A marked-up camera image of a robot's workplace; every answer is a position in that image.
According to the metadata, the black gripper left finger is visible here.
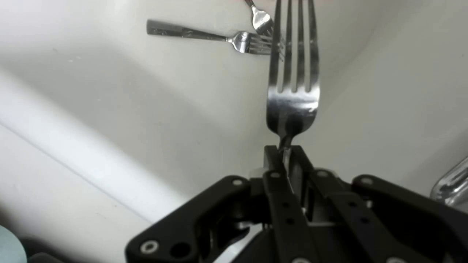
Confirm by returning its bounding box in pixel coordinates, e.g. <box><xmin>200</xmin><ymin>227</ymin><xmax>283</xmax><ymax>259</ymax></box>
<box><xmin>124</xmin><ymin>145</ymin><xmax>319</xmax><ymax>263</ymax></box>

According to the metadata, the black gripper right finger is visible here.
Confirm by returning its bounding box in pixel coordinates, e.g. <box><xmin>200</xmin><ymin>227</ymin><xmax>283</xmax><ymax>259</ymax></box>
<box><xmin>289</xmin><ymin>145</ymin><xmax>468</xmax><ymax>263</ymax></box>

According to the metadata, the silver metal fork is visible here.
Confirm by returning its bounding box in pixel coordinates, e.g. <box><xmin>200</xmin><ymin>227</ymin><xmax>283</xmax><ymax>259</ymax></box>
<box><xmin>264</xmin><ymin>0</ymin><xmax>323</xmax><ymax>154</ymax></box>

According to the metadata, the chrome faucet spout with base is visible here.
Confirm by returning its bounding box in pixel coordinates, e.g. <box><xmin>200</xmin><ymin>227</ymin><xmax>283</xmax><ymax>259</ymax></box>
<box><xmin>430</xmin><ymin>154</ymin><xmax>468</xmax><ymax>208</ymax></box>

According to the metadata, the silver fork in sink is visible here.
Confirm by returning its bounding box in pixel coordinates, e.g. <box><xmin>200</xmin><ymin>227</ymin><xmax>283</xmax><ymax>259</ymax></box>
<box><xmin>144</xmin><ymin>18</ymin><xmax>285</xmax><ymax>58</ymax></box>

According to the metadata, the white ceramic sink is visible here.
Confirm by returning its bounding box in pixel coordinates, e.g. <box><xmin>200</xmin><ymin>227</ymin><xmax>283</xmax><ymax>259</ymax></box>
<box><xmin>0</xmin><ymin>0</ymin><xmax>468</xmax><ymax>231</ymax></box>

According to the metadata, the silver utensil in sink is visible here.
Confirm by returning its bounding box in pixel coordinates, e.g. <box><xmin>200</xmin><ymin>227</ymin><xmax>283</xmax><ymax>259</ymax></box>
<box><xmin>242</xmin><ymin>0</ymin><xmax>275</xmax><ymax>37</ymax></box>

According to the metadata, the teal plastic cup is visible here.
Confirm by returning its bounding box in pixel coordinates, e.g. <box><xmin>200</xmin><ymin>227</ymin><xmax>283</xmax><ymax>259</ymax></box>
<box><xmin>0</xmin><ymin>224</ymin><xmax>29</xmax><ymax>263</ymax></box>

